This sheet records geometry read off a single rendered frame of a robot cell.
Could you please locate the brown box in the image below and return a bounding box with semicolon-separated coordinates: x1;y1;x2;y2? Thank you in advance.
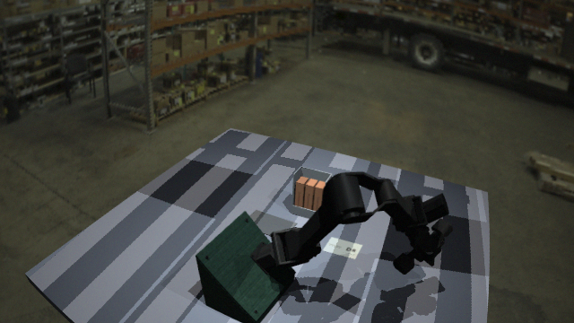
304;179;318;211
313;181;325;211
295;177;309;208

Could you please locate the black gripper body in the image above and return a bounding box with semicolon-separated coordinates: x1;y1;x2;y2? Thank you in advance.
393;219;453;275

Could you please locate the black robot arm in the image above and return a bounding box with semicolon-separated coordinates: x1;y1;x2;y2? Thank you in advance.
250;172;449;274

